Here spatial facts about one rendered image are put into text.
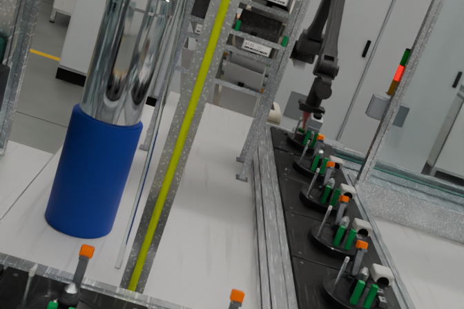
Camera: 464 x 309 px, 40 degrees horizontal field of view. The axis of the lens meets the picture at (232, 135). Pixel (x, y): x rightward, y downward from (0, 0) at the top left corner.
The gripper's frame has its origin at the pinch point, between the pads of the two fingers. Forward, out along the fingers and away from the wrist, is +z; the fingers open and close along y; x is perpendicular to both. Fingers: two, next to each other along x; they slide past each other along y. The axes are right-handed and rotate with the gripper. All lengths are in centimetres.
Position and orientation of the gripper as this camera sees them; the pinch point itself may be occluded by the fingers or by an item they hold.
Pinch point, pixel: (303, 126)
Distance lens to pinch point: 248.2
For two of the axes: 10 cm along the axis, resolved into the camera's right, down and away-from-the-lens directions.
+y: 9.4, 3.1, 0.9
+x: 0.1, -3.0, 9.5
